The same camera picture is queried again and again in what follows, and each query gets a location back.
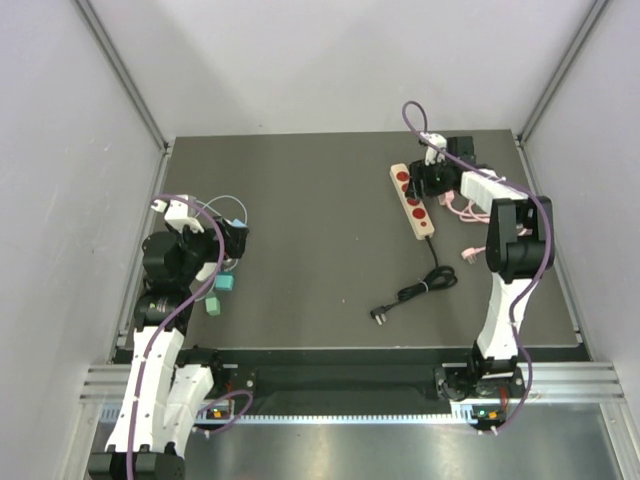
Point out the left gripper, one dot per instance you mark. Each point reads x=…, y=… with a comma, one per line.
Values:
x=235, y=239

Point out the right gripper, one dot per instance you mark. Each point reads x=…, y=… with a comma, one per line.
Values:
x=419, y=171

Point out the blue charger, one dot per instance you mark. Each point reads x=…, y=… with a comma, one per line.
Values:
x=238, y=225

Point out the beige wooden power strip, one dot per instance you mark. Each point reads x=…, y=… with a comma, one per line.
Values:
x=415, y=210

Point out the white square charger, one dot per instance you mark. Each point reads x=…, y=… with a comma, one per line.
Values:
x=206, y=271

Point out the teal dual usb charger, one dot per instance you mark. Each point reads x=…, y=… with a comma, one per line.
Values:
x=224, y=281

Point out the green charger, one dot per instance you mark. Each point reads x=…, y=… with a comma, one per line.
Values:
x=212, y=305

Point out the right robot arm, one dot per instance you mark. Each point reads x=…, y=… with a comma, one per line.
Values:
x=519, y=248

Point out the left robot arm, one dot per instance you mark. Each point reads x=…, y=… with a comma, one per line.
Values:
x=167, y=383

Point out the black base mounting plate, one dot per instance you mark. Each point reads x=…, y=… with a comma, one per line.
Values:
x=431, y=380

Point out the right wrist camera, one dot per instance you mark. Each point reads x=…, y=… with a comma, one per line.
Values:
x=436, y=146

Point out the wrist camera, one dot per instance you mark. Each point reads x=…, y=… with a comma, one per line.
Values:
x=436, y=146
x=178, y=215

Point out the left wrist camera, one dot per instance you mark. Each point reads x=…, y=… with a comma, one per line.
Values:
x=178, y=215

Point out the left aluminium frame post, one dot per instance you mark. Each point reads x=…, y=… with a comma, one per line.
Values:
x=122, y=74

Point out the aluminium frame post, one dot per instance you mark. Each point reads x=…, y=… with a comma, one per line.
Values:
x=122, y=74
x=577, y=44

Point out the slotted cable duct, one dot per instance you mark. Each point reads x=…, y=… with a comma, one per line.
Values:
x=219, y=415

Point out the right aluminium frame post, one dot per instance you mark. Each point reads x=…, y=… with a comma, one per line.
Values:
x=577, y=44

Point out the aluminium front rail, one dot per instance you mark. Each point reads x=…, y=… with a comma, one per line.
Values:
x=553, y=383

